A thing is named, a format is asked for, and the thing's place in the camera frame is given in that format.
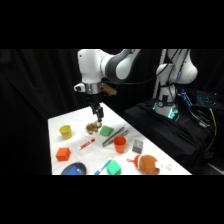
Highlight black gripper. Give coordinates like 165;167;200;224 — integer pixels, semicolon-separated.
86;92;105;123

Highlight red marker pen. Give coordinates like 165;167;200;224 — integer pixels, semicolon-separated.
78;138;96;151

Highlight blue marker pen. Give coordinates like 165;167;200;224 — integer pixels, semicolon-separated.
93;157;113;176

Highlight brown striped wooden toy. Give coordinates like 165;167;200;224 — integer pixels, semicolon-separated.
85;121;103;135

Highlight green wedge block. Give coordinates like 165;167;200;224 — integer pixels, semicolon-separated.
99;125;115;137

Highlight brown tag on wrist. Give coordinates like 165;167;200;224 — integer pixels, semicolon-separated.
101;83;118;97

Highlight silver metal tongs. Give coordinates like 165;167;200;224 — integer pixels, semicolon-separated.
101;126;130;148

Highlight yellow cup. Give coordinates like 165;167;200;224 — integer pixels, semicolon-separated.
58;124;73;141

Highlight orange cup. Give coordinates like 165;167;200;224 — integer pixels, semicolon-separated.
113;135;128;155

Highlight orange block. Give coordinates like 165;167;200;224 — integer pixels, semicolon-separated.
55;146;72;163

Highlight green cube block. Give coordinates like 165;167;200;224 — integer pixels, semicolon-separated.
106;159;122;176

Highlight blue bowl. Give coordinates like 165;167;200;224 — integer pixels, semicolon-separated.
60;161;88;176

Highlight black curtain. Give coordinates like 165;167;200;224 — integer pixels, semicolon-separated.
0;49;224;176

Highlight black robot stand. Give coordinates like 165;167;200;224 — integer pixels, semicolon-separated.
122;100;216;175

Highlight brown plush toy red hat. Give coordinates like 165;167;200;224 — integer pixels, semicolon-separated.
126;153;173;176

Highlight teal backlit keyboard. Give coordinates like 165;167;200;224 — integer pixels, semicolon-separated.
195;90;219;108

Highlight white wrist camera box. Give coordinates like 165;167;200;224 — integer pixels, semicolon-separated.
73;82;86;93

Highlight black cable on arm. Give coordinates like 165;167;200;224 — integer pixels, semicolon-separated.
116;49;183;86

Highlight yellow cable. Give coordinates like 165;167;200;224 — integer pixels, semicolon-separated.
209;107;218;138

